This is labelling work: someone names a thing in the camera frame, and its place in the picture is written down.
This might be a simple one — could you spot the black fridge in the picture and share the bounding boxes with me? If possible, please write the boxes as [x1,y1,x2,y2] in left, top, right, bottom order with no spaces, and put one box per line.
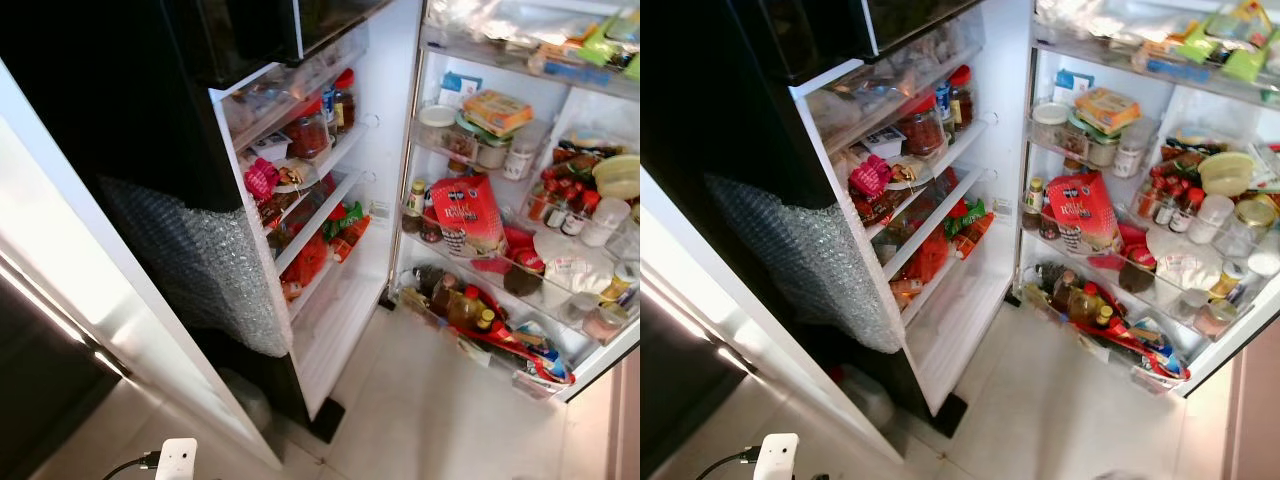
[0,0,641,446]
[640,0,1280,441]

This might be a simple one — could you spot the white fridge door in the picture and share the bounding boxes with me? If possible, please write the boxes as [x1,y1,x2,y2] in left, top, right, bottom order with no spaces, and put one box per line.
[208,20,421,421]
[790,15,1036,416]

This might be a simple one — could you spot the clear plastic cup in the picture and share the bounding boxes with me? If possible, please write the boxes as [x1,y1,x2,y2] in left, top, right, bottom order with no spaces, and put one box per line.
[1190,195,1236,246]
[582,197,631,248]

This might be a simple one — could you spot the yellow plastic bowl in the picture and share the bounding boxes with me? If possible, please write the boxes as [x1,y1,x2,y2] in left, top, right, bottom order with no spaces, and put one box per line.
[1198,152,1256,198]
[592,155,641,201]

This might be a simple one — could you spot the white plastic bag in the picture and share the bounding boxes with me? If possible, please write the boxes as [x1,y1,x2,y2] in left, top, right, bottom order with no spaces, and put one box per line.
[535,232,616,296]
[1145,225,1226,291]

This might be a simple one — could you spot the pink contents glass jar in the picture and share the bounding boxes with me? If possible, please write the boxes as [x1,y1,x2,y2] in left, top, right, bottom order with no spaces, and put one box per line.
[1195,300,1239,339]
[583,303,629,344]

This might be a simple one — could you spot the white plastic bottle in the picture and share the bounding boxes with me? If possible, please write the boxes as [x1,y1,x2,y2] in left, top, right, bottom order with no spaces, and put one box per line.
[505,125,546,181]
[1115,125,1153,179]

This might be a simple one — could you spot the red raisin bag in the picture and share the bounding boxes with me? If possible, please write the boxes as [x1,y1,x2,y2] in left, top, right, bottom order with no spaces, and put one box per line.
[1070,170,1126,256]
[430,175,508,256]

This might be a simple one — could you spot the glass jar green lid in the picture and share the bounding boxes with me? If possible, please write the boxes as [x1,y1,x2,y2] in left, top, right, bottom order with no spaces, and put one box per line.
[470,125,511,169]
[1085,128,1121,168]

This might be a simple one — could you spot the bubble wrap sheet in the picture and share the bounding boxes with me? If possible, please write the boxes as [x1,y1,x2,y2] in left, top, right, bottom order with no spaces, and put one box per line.
[95,175,293,359]
[705,172,906,354]

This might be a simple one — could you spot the yellow oil bottle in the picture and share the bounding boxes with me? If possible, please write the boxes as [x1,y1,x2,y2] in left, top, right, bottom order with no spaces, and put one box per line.
[1062,283,1116,329]
[430,285,496,331]

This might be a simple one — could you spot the yellow butter box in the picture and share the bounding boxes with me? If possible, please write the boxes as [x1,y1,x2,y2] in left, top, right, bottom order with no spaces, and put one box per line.
[1075,87,1141,134]
[462,90,534,136]

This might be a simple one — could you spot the green food packet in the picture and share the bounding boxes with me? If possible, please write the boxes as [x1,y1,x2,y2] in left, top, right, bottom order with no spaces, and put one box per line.
[580,15,641,81]
[1180,0,1276,83]

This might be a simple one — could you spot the yellow cap sauce bottle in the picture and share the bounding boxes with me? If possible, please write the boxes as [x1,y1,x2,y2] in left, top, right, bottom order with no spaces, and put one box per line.
[1022,177,1048,233]
[403,180,429,234]

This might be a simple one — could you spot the white lidded tub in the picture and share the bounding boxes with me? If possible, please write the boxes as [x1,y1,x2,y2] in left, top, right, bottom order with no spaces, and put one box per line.
[417,105,459,151]
[1030,102,1071,149]

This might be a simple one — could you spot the pink packet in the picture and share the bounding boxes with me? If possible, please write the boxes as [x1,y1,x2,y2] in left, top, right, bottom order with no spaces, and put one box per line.
[243,158,281,199]
[848,155,891,198]

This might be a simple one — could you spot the blue white card box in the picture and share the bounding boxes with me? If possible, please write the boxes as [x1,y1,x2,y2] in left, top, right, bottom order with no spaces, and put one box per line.
[438,72,483,109]
[1052,68,1094,104]

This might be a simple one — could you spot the small white tub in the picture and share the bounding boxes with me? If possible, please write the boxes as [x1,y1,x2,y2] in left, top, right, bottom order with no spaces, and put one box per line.
[862,127,906,159]
[250,133,293,163]

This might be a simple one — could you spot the red orange packet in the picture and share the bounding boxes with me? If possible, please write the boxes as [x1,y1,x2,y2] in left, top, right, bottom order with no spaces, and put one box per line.
[290,235,331,291]
[905,232,951,286]

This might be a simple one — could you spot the green orange snack packet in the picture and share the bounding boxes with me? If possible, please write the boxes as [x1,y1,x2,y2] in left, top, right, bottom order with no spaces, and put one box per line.
[322,202,366,241]
[945,198,986,238]

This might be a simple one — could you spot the red lid chili jar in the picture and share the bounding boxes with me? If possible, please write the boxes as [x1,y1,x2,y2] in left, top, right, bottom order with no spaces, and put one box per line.
[285,97,331,161]
[897,92,946,156]

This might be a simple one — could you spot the red cap dark bottle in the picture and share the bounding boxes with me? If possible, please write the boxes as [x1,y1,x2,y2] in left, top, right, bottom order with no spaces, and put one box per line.
[948,65,976,128]
[332,68,357,131]

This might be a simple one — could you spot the white appliance chrome handle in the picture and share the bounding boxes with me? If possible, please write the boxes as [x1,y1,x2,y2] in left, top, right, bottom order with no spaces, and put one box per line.
[0,60,286,480]
[640,165,906,480]

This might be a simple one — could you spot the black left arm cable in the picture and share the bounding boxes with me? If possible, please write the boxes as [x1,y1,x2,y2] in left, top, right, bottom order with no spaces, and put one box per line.
[103,452,161,480]
[697,447,761,480]

